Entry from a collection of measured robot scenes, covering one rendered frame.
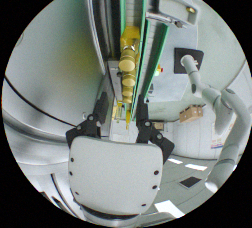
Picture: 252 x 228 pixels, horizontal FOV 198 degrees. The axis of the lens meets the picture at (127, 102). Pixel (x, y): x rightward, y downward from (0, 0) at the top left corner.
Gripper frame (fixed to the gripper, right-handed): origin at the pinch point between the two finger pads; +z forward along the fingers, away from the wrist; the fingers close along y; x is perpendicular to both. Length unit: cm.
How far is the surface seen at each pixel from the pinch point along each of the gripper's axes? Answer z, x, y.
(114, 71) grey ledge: 43.9, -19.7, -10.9
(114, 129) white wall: 200, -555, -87
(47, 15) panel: 2.3, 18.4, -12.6
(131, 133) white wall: 183, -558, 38
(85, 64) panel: 13.3, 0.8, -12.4
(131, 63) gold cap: 8.5, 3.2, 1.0
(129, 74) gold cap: 11.3, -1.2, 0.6
